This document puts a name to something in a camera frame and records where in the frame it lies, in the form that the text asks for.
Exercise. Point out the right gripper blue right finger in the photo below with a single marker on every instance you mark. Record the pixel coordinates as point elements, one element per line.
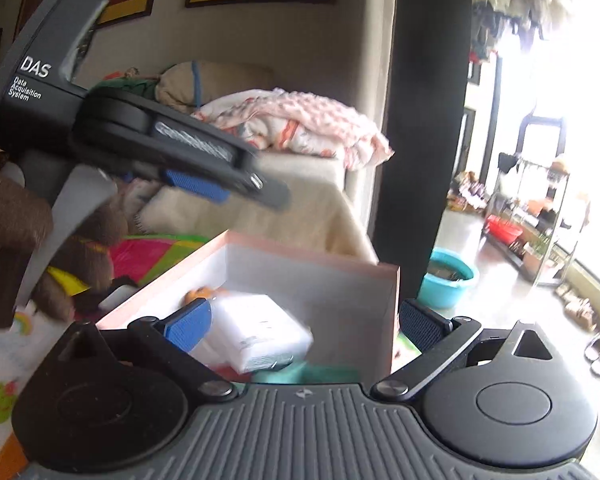
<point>443,343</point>

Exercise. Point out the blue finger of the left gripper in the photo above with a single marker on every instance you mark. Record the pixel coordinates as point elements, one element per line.
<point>195,185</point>

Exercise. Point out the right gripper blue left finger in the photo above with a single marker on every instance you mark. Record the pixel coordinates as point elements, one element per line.
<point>164,345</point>

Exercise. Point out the orange toy figurine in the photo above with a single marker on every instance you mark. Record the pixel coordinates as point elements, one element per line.
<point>205,293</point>

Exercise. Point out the white power adapter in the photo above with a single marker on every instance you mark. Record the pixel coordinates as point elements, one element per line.
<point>250,332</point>

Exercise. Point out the brown knitted gloved left hand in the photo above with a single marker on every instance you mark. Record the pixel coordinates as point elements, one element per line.
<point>54,214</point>

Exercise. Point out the teal plastic basin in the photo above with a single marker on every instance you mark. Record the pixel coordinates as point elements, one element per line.
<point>447,279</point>

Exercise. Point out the pink cardboard box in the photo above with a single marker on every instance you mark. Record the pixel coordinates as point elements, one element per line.
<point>350,305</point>

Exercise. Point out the pink patterned blanket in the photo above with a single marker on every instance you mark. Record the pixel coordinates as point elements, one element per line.
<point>300,123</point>

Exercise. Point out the green plush toy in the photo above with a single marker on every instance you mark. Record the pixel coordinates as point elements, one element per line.
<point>131,81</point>

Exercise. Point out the beige rolled cushion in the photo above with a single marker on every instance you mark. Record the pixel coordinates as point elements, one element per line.
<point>189,85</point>

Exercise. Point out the red plastic basin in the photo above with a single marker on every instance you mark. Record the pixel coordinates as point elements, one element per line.
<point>503,230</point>

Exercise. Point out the beige sofa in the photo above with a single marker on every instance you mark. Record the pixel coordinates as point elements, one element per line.
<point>301,204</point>

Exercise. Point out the metal shelf rack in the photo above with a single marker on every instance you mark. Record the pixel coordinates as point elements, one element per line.
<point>536,197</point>

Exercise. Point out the colourful cartoon play mat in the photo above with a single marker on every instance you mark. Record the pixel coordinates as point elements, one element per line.
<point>137,260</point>

